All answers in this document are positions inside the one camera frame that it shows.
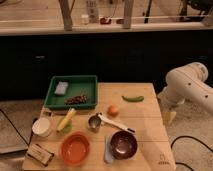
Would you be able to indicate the green plastic tray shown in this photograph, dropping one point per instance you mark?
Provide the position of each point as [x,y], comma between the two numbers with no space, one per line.
[77,85]

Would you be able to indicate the grey sponge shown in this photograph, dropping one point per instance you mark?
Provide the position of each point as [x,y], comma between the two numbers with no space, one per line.
[61,88]

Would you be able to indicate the yellow corn cob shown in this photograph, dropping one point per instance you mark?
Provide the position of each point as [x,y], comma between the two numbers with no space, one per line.
[66,119]

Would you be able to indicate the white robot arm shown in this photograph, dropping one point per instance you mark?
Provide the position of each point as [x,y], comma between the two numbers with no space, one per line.
[186,82]

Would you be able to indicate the red object background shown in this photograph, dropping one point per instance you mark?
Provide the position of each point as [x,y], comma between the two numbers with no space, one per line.
[105,21]

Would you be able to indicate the purple bowl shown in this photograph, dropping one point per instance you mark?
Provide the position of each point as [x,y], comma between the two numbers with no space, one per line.
[123,145]

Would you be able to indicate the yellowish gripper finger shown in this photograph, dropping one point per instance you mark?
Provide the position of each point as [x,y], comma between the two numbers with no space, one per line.
[168,117]

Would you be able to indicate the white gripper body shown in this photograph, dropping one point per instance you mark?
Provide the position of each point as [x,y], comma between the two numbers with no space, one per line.
[169,99]

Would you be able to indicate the orange bowl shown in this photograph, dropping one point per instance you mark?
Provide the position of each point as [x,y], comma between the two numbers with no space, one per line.
[74,149]

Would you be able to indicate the green pepper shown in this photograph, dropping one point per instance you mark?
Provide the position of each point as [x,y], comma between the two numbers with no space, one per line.
[133,99]

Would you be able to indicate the orange fruit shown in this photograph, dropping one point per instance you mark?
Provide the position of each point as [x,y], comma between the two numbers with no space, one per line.
[113,110]

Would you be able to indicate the white bottle background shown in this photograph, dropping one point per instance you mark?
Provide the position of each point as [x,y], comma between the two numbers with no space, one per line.
[85,19]

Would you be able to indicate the brown white wooden block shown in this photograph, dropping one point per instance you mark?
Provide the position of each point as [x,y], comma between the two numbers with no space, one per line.
[40,154]

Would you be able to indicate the metal measuring cup white handle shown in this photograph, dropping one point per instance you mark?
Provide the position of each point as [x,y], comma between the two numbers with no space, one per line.
[95,121]

